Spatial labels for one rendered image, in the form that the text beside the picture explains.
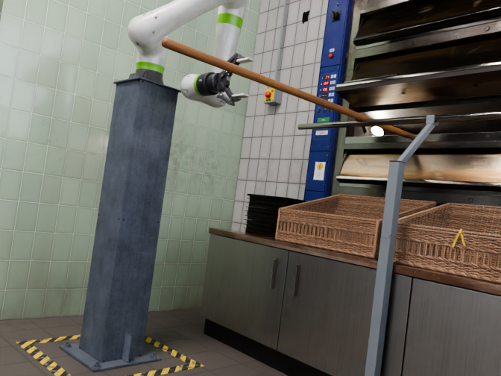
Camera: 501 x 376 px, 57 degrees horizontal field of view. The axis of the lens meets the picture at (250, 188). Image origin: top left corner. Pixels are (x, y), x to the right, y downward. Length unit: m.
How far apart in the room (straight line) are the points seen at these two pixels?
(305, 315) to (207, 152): 1.46
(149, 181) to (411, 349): 1.22
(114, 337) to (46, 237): 0.80
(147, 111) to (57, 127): 0.74
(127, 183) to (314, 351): 1.04
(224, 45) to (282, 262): 1.00
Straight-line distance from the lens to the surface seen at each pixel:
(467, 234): 1.72
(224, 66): 1.61
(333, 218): 2.01
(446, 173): 2.32
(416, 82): 2.35
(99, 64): 2.79
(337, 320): 1.94
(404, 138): 2.46
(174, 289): 3.08
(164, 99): 2.10
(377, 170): 2.50
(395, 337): 1.81
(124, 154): 2.03
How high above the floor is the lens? 0.72
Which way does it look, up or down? 2 degrees up
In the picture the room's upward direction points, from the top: 7 degrees clockwise
